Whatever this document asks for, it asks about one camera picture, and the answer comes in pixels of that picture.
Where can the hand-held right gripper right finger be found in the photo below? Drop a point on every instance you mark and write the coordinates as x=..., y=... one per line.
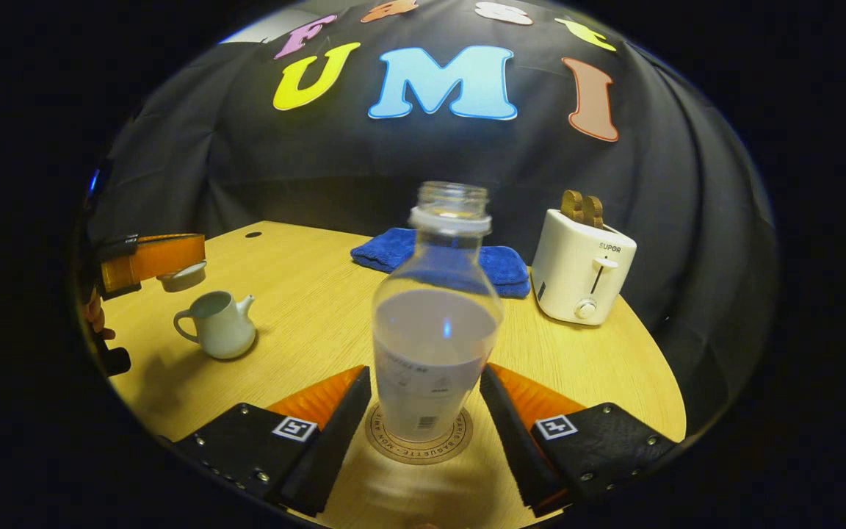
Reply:
x=515, y=433

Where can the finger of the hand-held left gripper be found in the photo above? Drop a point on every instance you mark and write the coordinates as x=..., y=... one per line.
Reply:
x=158, y=256

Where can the wooden toast slice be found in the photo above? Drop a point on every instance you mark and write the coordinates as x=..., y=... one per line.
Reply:
x=594, y=211
x=572, y=206

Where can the round wooden coaster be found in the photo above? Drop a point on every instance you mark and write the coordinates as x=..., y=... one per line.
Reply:
x=386, y=444

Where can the white teacup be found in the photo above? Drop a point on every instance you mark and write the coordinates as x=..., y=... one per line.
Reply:
x=221, y=330

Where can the clear plastic water bottle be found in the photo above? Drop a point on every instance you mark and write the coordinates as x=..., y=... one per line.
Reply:
x=434, y=338

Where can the blue towel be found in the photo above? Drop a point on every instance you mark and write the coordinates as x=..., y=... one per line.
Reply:
x=504, y=268

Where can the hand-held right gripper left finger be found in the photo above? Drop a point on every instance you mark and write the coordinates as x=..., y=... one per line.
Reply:
x=335, y=433

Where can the white toaster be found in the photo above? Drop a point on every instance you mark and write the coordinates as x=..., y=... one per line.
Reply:
x=577, y=279

